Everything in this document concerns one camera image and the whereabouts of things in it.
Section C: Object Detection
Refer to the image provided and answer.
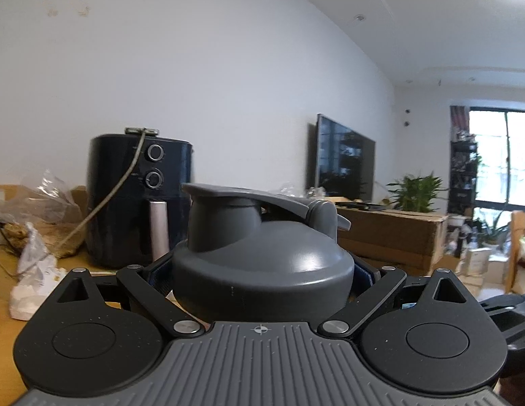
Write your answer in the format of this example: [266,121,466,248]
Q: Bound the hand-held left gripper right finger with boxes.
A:
[316,258,468,340]

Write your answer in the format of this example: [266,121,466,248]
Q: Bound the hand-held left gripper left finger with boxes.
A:
[55,256,206,340]

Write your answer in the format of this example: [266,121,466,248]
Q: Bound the shaker bottle with grey lid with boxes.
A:
[173,183,355,333]

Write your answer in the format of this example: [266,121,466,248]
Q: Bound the plain cardboard box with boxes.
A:
[336,206,449,275]

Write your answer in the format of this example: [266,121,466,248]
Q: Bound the small white box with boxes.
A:
[465,247,489,280]

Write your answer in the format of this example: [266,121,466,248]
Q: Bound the black flat tray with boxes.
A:
[338,202,388,211]

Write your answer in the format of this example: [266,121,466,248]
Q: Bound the spiky potted plant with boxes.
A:
[478,211,510,242]

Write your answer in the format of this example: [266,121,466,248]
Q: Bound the green potted plant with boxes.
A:
[387,171,449,212]

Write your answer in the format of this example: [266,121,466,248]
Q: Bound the black air fryer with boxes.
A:
[85,133,195,269]

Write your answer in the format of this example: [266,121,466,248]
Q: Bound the flat screen television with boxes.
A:
[315,113,376,201]

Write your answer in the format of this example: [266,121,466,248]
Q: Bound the white plastic bag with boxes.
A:
[9,222,68,322]

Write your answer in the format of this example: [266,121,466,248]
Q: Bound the clear plastic bag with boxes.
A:
[0,168,83,258]

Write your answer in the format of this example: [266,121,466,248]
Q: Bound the black storage shelf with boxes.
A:
[451,139,479,216]

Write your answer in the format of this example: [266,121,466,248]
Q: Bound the large window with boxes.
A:
[469,110,525,216]

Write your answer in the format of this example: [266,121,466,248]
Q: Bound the patterned curtain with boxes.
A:
[451,106,470,136]

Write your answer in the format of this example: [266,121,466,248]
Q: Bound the beige cable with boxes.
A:
[46,132,145,258]

